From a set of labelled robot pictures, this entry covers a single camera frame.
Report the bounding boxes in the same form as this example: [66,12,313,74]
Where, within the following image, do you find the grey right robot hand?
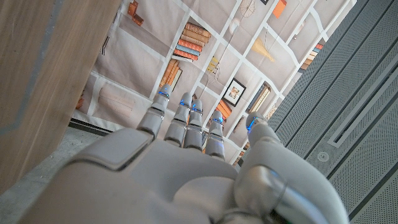
[17,83,351,224]

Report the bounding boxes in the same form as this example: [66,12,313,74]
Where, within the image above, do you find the printed bookshelf backdrop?
[70,0,358,166]

